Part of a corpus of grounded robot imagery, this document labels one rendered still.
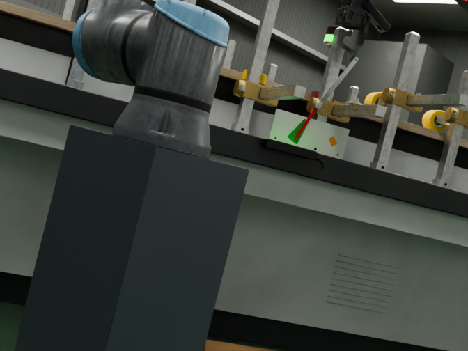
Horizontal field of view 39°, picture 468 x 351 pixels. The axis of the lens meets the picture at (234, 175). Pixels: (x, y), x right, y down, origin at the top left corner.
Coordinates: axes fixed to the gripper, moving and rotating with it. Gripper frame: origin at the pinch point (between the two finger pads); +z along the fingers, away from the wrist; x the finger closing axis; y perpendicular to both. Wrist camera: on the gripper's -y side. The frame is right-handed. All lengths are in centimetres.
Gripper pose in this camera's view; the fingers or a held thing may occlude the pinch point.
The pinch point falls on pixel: (352, 57)
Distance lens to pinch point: 211.1
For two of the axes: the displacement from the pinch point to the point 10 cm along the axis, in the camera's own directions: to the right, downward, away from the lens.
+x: 3.0, 1.0, -9.5
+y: -9.2, -2.3, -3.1
